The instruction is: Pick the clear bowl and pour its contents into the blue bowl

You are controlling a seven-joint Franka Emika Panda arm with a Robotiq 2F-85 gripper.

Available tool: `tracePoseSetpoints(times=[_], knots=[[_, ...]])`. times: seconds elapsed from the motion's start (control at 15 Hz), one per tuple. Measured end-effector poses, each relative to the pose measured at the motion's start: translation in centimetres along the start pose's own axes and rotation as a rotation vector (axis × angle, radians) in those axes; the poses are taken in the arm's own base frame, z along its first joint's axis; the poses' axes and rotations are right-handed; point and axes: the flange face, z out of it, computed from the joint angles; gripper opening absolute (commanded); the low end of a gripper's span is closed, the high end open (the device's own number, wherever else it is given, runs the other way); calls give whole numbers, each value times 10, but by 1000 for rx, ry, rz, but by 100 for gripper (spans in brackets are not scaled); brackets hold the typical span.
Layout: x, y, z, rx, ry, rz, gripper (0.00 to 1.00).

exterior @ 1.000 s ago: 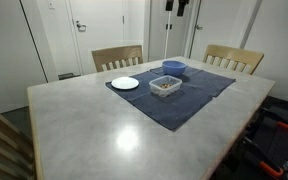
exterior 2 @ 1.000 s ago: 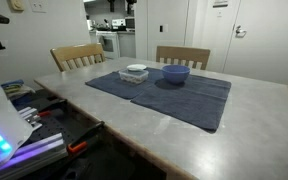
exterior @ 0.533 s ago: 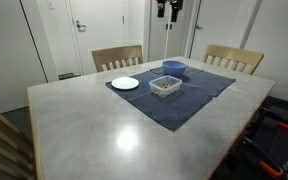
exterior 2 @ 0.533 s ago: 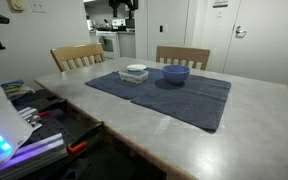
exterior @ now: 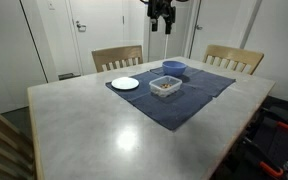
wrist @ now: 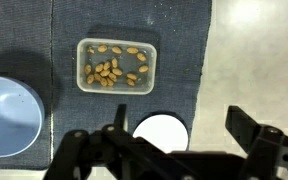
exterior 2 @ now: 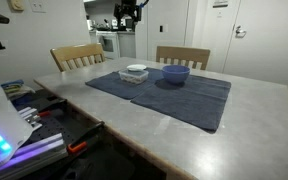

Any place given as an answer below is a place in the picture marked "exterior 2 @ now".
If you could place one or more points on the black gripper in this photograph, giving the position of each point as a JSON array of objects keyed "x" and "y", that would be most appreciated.
[{"x": 128, "y": 7}]

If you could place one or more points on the clear plastic food container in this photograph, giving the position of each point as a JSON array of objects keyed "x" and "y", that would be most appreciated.
[{"x": 134, "y": 77}]

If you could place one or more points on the blue plastic bowl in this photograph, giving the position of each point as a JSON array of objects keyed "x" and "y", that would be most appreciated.
[{"x": 175, "y": 76}]

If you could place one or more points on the microwave oven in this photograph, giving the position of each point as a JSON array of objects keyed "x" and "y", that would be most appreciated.
[{"x": 129, "y": 26}]

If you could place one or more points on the grey kitchen base cabinet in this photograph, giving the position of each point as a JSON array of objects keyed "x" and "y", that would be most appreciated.
[{"x": 127, "y": 45}]

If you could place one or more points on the white kitchen stove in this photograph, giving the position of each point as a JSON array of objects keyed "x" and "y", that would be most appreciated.
[{"x": 115, "y": 46}]

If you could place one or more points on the small white plate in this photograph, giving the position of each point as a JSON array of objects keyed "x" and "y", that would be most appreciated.
[{"x": 136, "y": 67}]

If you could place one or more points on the light wooden slat-back chair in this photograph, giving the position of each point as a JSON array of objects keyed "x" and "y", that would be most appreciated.
[
  {"x": 184, "y": 52},
  {"x": 74, "y": 51}
]

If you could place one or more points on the dark blue cloth towel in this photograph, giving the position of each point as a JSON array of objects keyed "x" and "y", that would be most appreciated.
[
  {"x": 110, "y": 85},
  {"x": 184, "y": 100}
]

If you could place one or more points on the door sign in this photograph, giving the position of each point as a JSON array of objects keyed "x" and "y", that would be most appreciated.
[{"x": 220, "y": 3}]

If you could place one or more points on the beige folded cloth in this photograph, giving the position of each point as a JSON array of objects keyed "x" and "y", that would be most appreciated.
[{"x": 22, "y": 91}]

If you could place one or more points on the black perforated mounting board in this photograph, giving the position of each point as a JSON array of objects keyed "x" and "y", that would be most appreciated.
[{"x": 60, "y": 128}]

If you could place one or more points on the blue folded cloth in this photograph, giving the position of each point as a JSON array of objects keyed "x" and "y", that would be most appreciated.
[{"x": 12, "y": 83}]

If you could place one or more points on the white door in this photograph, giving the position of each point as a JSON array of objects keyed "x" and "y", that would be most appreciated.
[{"x": 270, "y": 40}]

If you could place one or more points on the white wall switch dark rocker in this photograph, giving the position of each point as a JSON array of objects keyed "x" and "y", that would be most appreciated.
[{"x": 163, "y": 28}]

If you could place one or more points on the white double wall switch plate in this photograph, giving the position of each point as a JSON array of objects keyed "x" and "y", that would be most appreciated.
[{"x": 38, "y": 6}]

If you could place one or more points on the beige wall thermostat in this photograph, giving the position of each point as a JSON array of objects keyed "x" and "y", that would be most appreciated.
[{"x": 17, "y": 4}]

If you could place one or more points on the aluminium extrusion rail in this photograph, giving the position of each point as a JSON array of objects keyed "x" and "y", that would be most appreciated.
[{"x": 44, "y": 146}]

